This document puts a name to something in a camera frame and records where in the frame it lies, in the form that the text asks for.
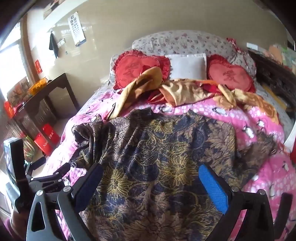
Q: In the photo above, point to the dark wooden table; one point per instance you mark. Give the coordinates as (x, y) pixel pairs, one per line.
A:
(44, 104)

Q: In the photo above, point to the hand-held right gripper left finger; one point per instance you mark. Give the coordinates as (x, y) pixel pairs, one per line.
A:
(89, 185)

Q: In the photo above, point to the red wall sign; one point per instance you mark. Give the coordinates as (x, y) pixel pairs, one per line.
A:
(38, 66)

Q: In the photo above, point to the window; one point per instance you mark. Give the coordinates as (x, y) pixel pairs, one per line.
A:
(11, 60)

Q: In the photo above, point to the red heart pillow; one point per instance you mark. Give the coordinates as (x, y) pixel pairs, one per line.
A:
(229, 74)
(131, 67)

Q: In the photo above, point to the pink penguin print blanket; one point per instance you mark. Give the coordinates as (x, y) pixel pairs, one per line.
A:
(198, 107)

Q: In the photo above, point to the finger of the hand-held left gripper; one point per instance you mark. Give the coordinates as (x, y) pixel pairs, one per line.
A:
(59, 173)
(37, 164)

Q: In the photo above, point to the white pillow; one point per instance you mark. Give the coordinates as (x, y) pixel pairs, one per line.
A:
(187, 66)

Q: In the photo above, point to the red boxes on floor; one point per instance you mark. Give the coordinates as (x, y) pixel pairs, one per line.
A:
(47, 139)

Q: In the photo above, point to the green red patterned bag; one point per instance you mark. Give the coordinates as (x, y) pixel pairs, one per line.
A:
(30, 148)

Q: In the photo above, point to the orange yellow blanket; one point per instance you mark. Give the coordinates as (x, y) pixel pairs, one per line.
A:
(182, 92)

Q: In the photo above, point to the person's left forearm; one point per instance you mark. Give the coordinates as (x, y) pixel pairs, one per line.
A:
(12, 228)

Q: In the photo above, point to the colourful papers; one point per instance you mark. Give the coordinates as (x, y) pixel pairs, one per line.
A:
(277, 54)

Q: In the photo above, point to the framed wall picture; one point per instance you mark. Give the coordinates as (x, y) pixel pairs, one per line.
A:
(55, 8)

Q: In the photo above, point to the dark carved wooden headboard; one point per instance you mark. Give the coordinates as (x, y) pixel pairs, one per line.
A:
(272, 76)

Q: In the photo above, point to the wall chart poster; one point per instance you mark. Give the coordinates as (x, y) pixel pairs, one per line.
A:
(76, 29)

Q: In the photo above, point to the dark floral patterned garment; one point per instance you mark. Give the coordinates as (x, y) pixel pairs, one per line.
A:
(150, 150)

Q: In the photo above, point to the small red box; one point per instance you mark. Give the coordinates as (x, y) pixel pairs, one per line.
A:
(8, 110)

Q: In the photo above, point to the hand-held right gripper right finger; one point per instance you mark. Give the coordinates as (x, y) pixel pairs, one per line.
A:
(212, 187)

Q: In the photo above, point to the orange plastic basket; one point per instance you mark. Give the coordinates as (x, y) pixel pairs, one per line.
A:
(38, 87)

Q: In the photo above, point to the dark hanging cloth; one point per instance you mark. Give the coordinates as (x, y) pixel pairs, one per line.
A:
(53, 45)

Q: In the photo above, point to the colourful printed box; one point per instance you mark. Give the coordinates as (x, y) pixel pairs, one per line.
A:
(18, 89)

